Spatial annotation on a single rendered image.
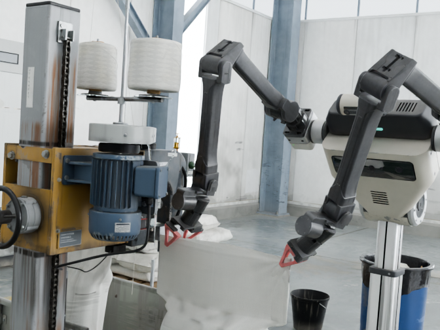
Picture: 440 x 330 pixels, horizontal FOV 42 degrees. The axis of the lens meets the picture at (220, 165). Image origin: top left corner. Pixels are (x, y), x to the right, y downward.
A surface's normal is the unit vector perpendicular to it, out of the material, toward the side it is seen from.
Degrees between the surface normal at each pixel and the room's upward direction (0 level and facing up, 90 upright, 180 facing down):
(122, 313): 90
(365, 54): 90
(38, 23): 90
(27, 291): 90
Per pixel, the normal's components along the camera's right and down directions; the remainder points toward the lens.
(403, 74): 0.52, 0.50
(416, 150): -0.34, -0.76
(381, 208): -0.51, 0.64
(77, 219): 0.82, 0.08
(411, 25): -0.56, 0.00
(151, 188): -0.18, 0.04
